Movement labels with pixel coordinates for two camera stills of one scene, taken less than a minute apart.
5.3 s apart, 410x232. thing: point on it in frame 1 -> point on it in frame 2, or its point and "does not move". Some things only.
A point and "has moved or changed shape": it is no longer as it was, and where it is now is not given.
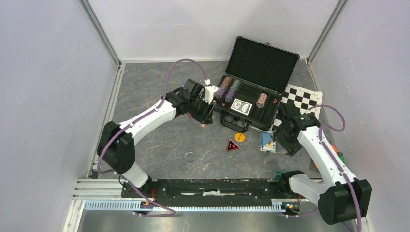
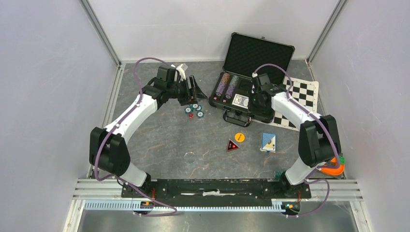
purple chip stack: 229,95 has moved or changed shape
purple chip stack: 219,93 has moved or changed shape
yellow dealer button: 239,137 does not move
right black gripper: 291,147 -> 254,110
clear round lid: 189,157 does not move
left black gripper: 206,116 -> 196,92
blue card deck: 267,143 does not move
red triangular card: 231,145 does not move
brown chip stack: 226,81 has moved or changed shape
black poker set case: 251,91 has moved or changed shape
